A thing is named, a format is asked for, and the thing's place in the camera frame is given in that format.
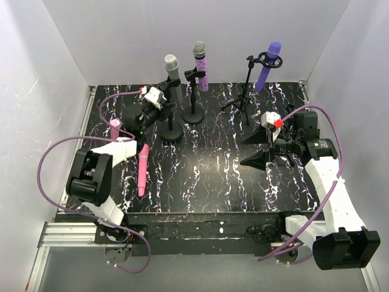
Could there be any round base stand with scissor clamp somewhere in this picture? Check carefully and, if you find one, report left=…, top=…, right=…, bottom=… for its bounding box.
left=157, top=77, right=184, bottom=142

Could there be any round base stand with clip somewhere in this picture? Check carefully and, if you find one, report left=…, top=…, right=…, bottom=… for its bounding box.
left=182, top=68, right=205, bottom=125

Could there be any pink microphone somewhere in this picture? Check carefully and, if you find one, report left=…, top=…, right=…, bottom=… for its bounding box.
left=137, top=144, right=149, bottom=197

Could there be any silver microphone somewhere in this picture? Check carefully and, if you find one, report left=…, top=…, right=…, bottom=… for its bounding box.
left=164, top=54, right=183, bottom=104

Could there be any purple glitter microphone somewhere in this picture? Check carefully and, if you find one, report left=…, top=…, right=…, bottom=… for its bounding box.
left=192, top=41, right=208, bottom=92

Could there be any small tripod stand ring clamp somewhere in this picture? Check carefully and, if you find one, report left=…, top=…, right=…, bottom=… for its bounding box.
left=287, top=104, right=295, bottom=112

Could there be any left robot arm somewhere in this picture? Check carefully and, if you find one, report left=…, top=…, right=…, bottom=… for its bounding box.
left=66, top=101, right=173, bottom=243

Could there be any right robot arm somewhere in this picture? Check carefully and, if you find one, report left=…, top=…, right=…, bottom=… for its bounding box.
left=240, top=108, right=380, bottom=270

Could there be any tall tripod microphone stand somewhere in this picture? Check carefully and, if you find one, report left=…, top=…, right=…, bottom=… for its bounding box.
left=220, top=51, right=285, bottom=126

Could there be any pink microphone case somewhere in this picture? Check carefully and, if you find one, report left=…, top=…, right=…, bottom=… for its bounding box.
left=109, top=118, right=122, bottom=140

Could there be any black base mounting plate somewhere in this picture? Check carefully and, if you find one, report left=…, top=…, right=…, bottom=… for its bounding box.
left=94, top=212, right=312, bottom=258

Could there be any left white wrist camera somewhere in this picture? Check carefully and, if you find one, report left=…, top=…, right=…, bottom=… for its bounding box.
left=140, top=86, right=167, bottom=110

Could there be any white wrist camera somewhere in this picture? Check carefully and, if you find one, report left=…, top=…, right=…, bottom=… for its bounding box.
left=261, top=111, right=284, bottom=141
left=140, top=86, right=167, bottom=110

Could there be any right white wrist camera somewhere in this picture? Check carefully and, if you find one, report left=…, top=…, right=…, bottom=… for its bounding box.
left=261, top=111, right=284, bottom=141

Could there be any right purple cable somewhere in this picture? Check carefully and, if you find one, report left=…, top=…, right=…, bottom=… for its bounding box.
left=257, top=105, right=346, bottom=264

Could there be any aluminium rail frame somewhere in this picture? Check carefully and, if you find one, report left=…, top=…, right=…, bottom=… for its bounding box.
left=26, top=82, right=380, bottom=292

